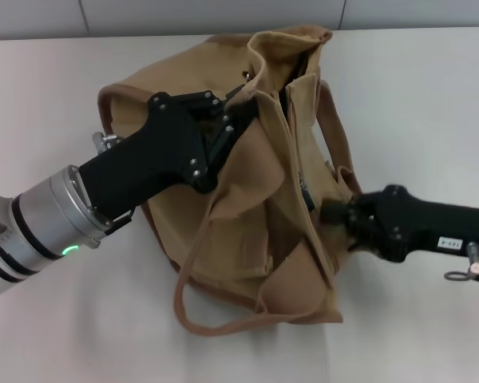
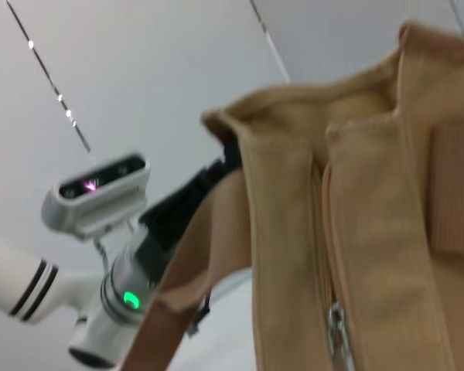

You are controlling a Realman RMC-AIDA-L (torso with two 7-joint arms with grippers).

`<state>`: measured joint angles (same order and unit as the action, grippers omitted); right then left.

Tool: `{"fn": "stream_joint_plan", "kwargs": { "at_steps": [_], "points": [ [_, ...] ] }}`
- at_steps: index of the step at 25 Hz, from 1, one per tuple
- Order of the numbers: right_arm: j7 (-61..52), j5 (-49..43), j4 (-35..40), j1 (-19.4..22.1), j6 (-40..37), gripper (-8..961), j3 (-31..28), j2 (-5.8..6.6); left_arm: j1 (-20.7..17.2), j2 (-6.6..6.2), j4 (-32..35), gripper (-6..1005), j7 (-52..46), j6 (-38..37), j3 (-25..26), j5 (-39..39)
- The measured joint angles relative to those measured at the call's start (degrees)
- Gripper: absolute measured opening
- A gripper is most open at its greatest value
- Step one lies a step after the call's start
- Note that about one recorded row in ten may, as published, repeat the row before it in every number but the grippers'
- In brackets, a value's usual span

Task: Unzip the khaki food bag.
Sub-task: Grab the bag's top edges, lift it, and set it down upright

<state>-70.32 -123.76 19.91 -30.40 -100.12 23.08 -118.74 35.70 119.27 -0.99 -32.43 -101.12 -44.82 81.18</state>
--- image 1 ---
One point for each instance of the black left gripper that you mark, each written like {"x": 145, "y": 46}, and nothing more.
{"x": 163, "y": 155}

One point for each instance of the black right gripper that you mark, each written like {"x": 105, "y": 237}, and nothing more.
{"x": 415, "y": 227}

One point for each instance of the silver metal zipper pull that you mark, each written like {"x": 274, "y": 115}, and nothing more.
{"x": 306, "y": 195}

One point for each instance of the khaki canvas food bag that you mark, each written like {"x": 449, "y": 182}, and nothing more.
{"x": 243, "y": 179}

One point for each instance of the silver left gripper connector stud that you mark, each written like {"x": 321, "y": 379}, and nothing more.
{"x": 105, "y": 140}

